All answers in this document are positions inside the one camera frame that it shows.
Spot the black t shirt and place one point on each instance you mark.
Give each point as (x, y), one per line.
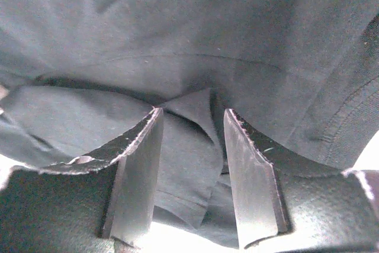
(79, 73)

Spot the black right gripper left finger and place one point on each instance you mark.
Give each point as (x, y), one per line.
(102, 201)

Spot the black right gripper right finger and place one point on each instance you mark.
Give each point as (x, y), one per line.
(285, 202)

